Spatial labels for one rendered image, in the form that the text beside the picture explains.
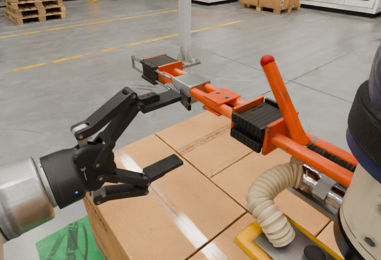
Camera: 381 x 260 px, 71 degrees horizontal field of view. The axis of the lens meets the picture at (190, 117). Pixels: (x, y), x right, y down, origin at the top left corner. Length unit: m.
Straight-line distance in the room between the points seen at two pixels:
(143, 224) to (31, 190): 0.63
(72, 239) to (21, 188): 1.33
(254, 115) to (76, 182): 0.31
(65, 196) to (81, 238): 1.29
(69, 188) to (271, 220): 0.28
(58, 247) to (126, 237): 0.79
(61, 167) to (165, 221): 0.62
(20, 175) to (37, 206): 0.04
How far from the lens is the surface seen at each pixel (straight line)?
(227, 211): 0.99
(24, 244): 1.78
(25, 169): 0.38
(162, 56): 0.76
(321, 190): 0.47
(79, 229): 1.71
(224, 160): 1.17
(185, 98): 0.56
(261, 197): 0.44
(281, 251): 0.46
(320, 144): 0.47
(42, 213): 0.38
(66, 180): 0.38
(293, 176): 0.48
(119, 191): 0.46
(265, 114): 0.50
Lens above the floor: 1.31
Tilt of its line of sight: 32 degrees down
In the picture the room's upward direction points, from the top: straight up
